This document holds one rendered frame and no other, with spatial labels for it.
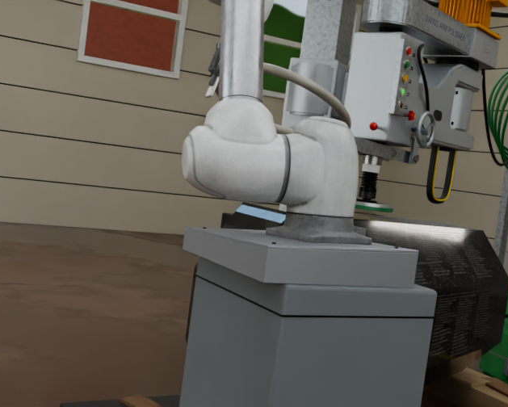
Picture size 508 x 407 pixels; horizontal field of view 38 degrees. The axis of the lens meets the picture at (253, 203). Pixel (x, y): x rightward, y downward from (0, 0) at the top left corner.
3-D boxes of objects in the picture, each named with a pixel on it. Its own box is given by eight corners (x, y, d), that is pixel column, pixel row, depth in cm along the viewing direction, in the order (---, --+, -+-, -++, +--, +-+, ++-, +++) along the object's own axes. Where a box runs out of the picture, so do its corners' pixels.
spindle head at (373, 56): (380, 152, 321) (395, 49, 318) (426, 157, 307) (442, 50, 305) (337, 143, 293) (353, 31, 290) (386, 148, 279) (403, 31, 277)
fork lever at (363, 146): (379, 160, 318) (381, 148, 318) (420, 165, 306) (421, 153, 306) (287, 139, 264) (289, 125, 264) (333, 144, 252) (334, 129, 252)
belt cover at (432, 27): (445, 74, 364) (451, 41, 363) (495, 76, 349) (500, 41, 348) (345, 32, 289) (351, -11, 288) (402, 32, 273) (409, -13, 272)
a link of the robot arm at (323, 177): (366, 219, 161) (375, 119, 160) (286, 213, 157) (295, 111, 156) (341, 214, 177) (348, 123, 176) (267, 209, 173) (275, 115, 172)
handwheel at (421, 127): (412, 148, 305) (417, 111, 304) (434, 150, 298) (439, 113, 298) (395, 144, 293) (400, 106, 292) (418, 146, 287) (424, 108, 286)
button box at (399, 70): (397, 115, 284) (408, 43, 283) (403, 116, 283) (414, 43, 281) (388, 113, 278) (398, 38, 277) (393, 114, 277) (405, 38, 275)
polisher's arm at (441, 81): (430, 169, 360) (444, 69, 357) (475, 174, 346) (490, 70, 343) (354, 156, 302) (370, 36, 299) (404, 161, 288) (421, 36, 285)
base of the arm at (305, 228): (388, 245, 166) (389, 220, 166) (308, 242, 155) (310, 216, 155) (338, 237, 182) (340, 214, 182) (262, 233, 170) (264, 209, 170)
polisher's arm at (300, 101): (272, 111, 361) (279, 60, 359) (295, 118, 393) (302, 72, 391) (422, 126, 332) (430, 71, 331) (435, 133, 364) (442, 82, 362)
